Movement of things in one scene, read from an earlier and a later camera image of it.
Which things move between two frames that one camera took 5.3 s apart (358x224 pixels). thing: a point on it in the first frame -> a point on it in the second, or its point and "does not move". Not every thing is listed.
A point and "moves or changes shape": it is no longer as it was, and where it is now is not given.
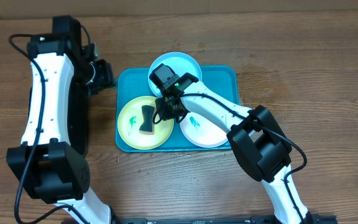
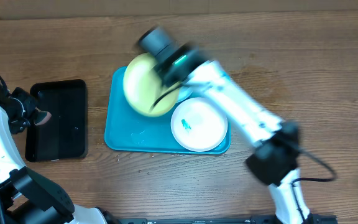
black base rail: (270, 219) does not move
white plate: (201, 132) moves or changes shape
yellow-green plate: (129, 119) -> (144, 91)
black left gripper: (104, 78) -> (28, 100)
